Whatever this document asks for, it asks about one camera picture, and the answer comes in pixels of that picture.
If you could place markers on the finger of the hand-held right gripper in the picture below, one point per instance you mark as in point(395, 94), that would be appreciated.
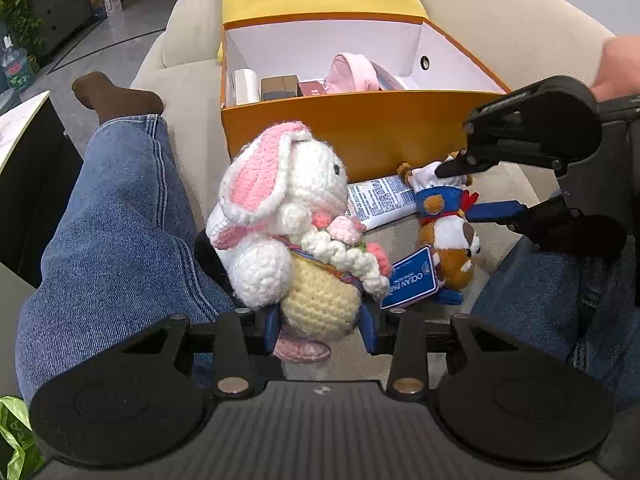
point(495, 211)
point(530, 125)

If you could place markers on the white pink crochet bunny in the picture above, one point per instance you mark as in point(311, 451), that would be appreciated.
point(280, 200)

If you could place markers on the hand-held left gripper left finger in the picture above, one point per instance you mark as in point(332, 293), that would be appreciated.
point(270, 330)

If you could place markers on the dark cabinet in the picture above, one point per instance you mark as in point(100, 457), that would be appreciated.
point(62, 5)

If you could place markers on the hanging green plant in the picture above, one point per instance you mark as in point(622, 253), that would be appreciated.
point(20, 5)

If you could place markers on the person's right forearm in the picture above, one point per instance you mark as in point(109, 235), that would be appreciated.
point(620, 67)

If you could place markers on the brown cardboard box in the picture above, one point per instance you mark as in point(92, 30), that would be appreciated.
point(279, 87)

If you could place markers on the white roll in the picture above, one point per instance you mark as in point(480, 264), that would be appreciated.
point(246, 87)

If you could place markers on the beige sofa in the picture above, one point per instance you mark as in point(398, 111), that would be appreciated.
point(500, 25)

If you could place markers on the pink cap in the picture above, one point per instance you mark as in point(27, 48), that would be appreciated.
point(350, 72)

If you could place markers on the orange storage box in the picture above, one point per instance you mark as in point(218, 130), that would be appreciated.
point(350, 130)

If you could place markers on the white blue printed tube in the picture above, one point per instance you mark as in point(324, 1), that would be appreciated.
point(375, 200)

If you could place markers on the brown sock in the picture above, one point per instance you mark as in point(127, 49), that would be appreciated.
point(115, 97)

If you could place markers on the white printed packet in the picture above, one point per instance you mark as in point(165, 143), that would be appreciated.
point(395, 80)

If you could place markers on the white marble desktop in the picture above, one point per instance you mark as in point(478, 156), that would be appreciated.
point(20, 120)

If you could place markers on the green plastic bag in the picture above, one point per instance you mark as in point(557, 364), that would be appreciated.
point(15, 435)

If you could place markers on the large water bottle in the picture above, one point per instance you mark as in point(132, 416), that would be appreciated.
point(12, 67)

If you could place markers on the red speckled box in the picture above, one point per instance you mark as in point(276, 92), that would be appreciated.
point(314, 89)

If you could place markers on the person's left leg in jeans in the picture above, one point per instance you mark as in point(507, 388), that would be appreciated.
point(115, 220)

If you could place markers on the person's right leg in jeans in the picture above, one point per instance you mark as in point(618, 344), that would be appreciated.
point(550, 300)

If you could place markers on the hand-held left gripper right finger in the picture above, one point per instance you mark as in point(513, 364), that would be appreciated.
point(370, 327)

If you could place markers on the person's leg in jeans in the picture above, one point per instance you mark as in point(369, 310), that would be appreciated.
point(115, 220)
point(550, 300)

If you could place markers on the brown sailor plush toy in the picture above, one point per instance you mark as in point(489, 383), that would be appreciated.
point(450, 240)

